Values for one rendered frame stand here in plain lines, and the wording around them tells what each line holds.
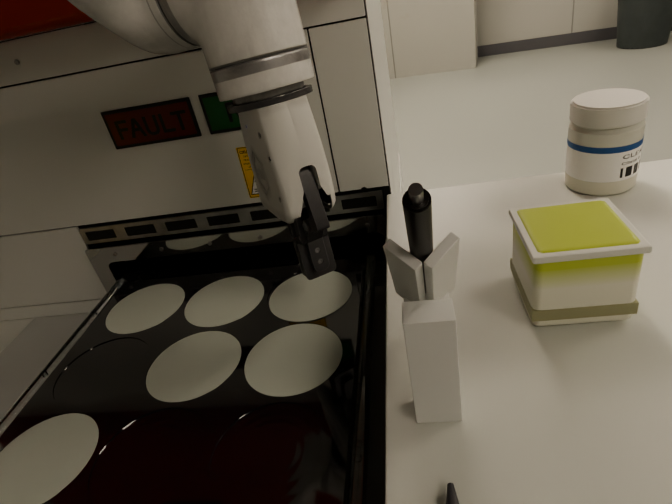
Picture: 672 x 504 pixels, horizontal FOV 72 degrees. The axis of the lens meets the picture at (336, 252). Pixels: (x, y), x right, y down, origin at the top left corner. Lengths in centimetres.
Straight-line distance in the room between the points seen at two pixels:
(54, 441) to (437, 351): 38
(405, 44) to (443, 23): 45
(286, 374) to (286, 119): 24
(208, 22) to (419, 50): 542
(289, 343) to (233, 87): 26
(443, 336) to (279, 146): 20
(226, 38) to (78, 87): 32
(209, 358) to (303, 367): 11
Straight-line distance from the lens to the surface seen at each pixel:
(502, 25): 630
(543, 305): 37
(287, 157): 38
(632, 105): 55
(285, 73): 39
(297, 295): 56
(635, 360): 38
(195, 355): 53
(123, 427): 50
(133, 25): 44
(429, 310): 27
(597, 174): 56
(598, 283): 37
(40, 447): 54
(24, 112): 73
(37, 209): 79
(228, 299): 60
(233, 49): 39
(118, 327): 64
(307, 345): 49
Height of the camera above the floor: 122
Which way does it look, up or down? 31 degrees down
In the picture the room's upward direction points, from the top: 12 degrees counter-clockwise
